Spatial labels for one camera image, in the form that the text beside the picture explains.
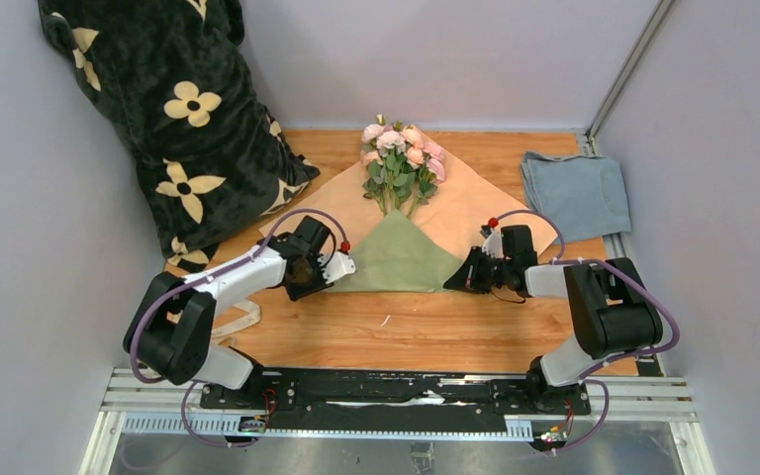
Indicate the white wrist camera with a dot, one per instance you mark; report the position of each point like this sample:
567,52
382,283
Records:
493,244
336,266

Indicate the black floral plush blanket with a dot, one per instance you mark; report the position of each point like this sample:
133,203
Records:
210,158

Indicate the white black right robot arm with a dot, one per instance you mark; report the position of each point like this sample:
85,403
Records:
610,312

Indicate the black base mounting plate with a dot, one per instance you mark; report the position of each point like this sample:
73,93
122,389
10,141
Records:
329,400

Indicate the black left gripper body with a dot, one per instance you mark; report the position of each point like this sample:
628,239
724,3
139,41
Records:
312,282

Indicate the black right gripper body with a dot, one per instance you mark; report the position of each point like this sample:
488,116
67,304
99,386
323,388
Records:
485,271

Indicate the light blue denim cloth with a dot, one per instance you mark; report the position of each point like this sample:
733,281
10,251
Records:
583,195

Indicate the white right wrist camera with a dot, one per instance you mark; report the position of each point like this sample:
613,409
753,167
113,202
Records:
493,244

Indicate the peach green wrapping paper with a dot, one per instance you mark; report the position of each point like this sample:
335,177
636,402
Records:
417,252

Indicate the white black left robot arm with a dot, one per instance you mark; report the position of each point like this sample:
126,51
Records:
170,336

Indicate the pink fake flower bunch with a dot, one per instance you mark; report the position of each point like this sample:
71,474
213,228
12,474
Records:
404,169

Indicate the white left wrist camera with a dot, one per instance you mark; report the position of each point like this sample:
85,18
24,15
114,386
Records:
336,266

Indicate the aluminium frame rails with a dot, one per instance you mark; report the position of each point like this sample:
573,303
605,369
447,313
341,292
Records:
637,425

